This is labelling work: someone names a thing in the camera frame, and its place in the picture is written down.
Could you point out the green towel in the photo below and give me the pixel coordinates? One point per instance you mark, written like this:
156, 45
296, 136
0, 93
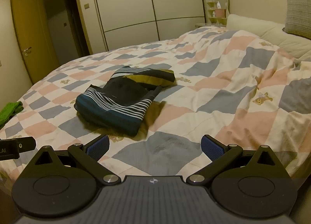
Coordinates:
8, 112

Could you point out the checked bear print quilt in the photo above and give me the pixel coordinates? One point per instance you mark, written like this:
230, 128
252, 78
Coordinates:
218, 80

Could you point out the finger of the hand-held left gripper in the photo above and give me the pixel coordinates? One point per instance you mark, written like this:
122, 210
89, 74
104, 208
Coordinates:
24, 144

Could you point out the pink box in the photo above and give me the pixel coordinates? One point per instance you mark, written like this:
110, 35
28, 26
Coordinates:
220, 13

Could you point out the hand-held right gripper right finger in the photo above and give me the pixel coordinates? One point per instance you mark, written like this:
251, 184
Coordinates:
213, 150

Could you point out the cream shelf unit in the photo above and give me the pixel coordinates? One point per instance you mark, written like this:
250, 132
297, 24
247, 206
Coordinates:
211, 19

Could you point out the wall light switch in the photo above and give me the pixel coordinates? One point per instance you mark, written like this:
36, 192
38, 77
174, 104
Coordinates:
86, 6

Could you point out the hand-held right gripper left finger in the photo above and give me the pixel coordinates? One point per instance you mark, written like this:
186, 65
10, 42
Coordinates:
98, 147

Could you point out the cream sliding door wardrobe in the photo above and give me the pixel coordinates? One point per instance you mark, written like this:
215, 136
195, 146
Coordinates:
150, 8

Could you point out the wooden door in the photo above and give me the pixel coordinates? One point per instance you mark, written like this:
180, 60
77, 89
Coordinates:
34, 37

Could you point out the grey knit cushion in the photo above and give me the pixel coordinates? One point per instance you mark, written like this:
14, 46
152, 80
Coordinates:
298, 10

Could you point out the white pillow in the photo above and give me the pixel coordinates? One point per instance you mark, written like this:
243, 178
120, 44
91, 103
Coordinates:
274, 34

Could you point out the striped knit sweater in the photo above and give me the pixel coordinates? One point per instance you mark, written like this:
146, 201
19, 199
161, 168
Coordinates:
116, 100

